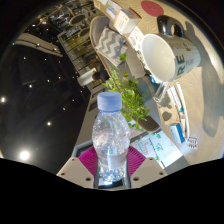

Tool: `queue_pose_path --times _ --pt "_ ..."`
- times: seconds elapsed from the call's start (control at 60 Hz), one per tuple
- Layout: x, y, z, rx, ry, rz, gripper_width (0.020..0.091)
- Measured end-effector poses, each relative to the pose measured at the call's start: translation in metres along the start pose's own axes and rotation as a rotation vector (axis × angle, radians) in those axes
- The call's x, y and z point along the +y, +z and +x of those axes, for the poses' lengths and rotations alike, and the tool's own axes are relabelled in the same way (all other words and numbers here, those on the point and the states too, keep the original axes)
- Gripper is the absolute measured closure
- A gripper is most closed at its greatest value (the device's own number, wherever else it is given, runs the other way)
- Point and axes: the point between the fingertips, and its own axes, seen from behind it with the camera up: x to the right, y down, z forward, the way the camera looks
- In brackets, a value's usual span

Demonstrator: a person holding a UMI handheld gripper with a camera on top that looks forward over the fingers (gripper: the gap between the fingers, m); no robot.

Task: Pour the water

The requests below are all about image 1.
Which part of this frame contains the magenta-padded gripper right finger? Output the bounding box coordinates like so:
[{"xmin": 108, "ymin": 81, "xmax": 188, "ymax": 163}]
[{"xmin": 125, "ymin": 145, "xmax": 169, "ymax": 190}]

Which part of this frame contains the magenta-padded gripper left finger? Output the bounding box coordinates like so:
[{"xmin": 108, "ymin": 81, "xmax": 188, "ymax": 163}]
[{"xmin": 56, "ymin": 146, "xmax": 100, "ymax": 190}]

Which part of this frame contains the clear blue-capped water bottle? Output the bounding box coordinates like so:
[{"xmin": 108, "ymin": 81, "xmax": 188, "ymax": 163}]
[{"xmin": 91, "ymin": 91, "xmax": 132, "ymax": 184}]

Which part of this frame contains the window with holiday stickers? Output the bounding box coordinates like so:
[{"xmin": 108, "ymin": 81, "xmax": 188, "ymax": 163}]
[{"xmin": 129, "ymin": 129, "xmax": 184, "ymax": 168}]

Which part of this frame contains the small blue tissue pack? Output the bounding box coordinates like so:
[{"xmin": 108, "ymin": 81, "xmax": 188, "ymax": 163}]
[{"xmin": 169, "ymin": 122, "xmax": 186, "ymax": 145}]

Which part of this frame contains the small white code card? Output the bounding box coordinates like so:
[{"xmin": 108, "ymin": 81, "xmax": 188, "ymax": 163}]
[{"xmin": 185, "ymin": 136, "xmax": 199, "ymax": 150}]

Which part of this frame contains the group of ceiling lights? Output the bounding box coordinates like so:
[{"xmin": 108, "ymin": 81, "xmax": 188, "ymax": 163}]
[{"xmin": 0, "ymin": 33, "xmax": 88, "ymax": 163}]

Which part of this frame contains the white paper packet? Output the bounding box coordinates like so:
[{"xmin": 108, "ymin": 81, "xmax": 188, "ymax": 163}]
[
  {"xmin": 174, "ymin": 82, "xmax": 191, "ymax": 139},
  {"xmin": 166, "ymin": 84, "xmax": 184, "ymax": 115}
]

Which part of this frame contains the green potted plant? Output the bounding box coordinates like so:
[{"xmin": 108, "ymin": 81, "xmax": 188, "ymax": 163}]
[{"xmin": 102, "ymin": 53, "xmax": 161, "ymax": 133}]

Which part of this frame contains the person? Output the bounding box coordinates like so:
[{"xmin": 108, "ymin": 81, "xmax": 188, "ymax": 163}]
[{"xmin": 91, "ymin": 66, "xmax": 109, "ymax": 83}]

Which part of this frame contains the grey curved sofa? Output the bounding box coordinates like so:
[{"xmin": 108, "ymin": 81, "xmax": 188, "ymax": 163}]
[{"xmin": 89, "ymin": 14, "xmax": 163, "ymax": 134}]

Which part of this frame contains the grey chevron cushion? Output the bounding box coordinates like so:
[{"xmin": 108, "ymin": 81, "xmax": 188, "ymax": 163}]
[{"xmin": 96, "ymin": 26, "xmax": 129, "ymax": 69}]

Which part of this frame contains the illustrated white brochure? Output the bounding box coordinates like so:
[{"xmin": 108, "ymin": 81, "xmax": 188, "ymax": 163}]
[{"xmin": 128, "ymin": 26, "xmax": 146, "ymax": 51}]

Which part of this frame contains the group of oval-back chairs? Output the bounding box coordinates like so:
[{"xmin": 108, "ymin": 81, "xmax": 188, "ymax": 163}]
[{"xmin": 43, "ymin": 0, "xmax": 98, "ymax": 44}]

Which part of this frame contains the flat round red coaster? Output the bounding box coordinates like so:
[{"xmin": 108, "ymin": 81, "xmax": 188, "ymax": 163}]
[{"xmin": 140, "ymin": 0, "xmax": 165, "ymax": 18}]

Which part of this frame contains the white mug with black handle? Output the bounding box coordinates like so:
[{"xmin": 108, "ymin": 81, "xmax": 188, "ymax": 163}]
[{"xmin": 140, "ymin": 14, "xmax": 202, "ymax": 84}]

